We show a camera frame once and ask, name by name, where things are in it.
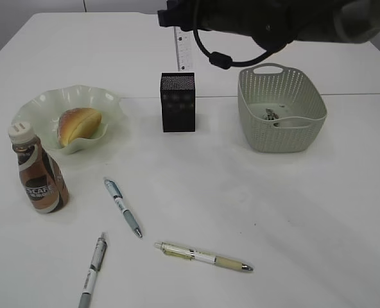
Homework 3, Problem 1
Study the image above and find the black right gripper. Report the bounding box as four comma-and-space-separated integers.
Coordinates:
157, 0, 306, 49

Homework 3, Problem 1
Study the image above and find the clear plastic ruler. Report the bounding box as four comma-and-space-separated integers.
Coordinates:
173, 27, 193, 72

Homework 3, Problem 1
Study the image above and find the smaller paper ball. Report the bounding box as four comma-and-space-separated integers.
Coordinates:
263, 108, 279, 121

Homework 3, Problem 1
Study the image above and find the golden bread roll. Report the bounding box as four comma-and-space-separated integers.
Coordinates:
57, 108, 102, 147

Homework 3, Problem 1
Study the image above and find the blue grey click pen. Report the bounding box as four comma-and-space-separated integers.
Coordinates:
103, 177, 143, 238

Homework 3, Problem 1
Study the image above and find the cream yellow click pen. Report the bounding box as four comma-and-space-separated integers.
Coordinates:
154, 242, 254, 273

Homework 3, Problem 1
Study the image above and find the brown Nescafe coffee bottle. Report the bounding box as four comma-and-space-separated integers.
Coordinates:
8, 121, 69, 214

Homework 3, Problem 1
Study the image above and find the white grey click pen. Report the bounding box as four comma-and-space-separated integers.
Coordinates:
78, 232, 107, 308

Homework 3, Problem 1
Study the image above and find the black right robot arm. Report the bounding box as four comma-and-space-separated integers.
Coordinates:
157, 0, 380, 50

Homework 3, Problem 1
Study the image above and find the grey-green plastic basket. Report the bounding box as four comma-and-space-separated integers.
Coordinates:
237, 64, 327, 153

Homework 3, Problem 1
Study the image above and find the black mesh pen holder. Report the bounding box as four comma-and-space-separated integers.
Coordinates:
160, 72, 196, 133

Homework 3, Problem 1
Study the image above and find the pale green wavy plate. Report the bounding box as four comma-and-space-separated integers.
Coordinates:
12, 85, 123, 155

